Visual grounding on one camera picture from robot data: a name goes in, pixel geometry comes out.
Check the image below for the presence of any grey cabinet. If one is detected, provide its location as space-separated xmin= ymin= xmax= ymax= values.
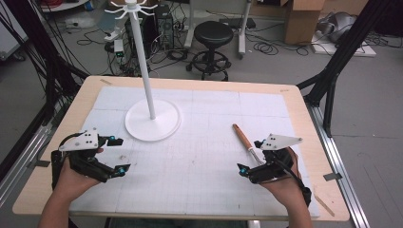
xmin=0 ymin=2 xmax=29 ymax=62

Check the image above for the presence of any white power adapter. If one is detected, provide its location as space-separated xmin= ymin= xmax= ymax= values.
xmin=112 ymin=39 xmax=125 ymax=59

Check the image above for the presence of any black wrist strap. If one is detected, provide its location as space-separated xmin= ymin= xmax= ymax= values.
xmin=298 ymin=185 xmax=314 ymax=208

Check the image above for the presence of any wooden table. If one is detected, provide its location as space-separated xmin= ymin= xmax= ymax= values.
xmin=11 ymin=74 xmax=351 ymax=223

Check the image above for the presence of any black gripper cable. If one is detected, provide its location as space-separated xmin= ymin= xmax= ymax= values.
xmin=275 ymin=159 xmax=308 ymax=192
xmin=58 ymin=132 xmax=86 ymax=150

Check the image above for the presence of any white grid mat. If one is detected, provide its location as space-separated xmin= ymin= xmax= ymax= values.
xmin=68 ymin=85 xmax=320 ymax=219

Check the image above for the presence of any white stand leg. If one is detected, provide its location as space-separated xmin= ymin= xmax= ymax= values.
xmin=238 ymin=0 xmax=254 ymax=60
xmin=183 ymin=0 xmax=196 ymax=49

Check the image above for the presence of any black round stool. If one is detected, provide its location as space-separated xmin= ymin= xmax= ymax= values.
xmin=185 ymin=20 xmax=235 ymax=83

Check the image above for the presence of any aluminium rail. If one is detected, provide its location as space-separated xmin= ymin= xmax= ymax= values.
xmin=304 ymin=100 xmax=372 ymax=228
xmin=0 ymin=101 xmax=63 ymax=208

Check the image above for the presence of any grey rounded appliance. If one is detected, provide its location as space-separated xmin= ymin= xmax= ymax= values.
xmin=317 ymin=11 xmax=358 ymax=43

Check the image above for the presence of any black computer tower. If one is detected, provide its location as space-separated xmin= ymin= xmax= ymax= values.
xmin=154 ymin=3 xmax=176 ymax=50

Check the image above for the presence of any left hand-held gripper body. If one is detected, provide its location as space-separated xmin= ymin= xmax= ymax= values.
xmin=50 ymin=127 xmax=117 ymax=191

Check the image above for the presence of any person's right hand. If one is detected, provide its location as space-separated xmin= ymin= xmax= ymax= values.
xmin=259 ymin=146 xmax=310 ymax=211

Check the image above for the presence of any person's left hand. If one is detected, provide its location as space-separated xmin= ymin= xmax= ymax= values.
xmin=51 ymin=146 xmax=106 ymax=203

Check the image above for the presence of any black metal frame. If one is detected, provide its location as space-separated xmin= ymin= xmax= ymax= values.
xmin=0 ymin=0 xmax=90 ymax=127
xmin=297 ymin=0 xmax=394 ymax=138

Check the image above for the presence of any thin wooden stick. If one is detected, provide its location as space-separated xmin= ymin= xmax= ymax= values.
xmin=313 ymin=192 xmax=336 ymax=219

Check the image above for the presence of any white hook stand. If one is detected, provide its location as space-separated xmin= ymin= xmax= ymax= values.
xmin=104 ymin=0 xmax=182 ymax=143

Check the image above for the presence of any coiled black cable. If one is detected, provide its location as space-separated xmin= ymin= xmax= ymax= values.
xmin=253 ymin=41 xmax=280 ymax=57

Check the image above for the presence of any cardboard box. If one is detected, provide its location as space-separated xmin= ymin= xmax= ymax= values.
xmin=282 ymin=0 xmax=328 ymax=46

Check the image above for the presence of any white floor panel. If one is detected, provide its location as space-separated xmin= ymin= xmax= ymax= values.
xmin=310 ymin=30 xmax=377 ymax=58

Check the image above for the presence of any wooden-handled brush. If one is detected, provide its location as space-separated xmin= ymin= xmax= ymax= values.
xmin=232 ymin=123 xmax=266 ymax=166

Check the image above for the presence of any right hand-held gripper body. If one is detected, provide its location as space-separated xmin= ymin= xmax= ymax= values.
xmin=247 ymin=133 xmax=304 ymax=185

